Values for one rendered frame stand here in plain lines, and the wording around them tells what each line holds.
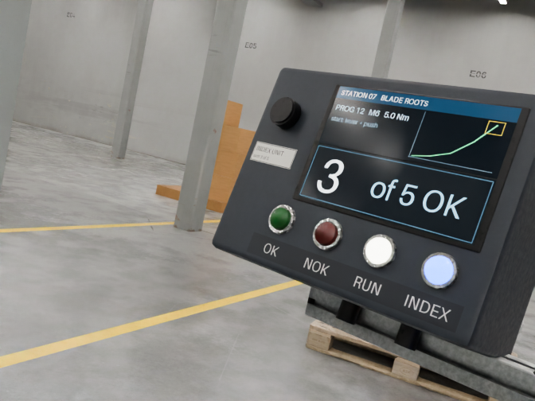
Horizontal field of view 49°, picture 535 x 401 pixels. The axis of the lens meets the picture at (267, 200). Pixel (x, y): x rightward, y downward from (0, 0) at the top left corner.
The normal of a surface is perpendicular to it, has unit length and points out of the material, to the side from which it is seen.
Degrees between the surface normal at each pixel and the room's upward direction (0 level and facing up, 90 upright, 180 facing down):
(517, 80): 90
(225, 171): 90
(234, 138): 90
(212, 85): 90
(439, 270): 76
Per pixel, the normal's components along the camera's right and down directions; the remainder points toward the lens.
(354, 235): -0.57, -0.30
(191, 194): -0.47, 0.00
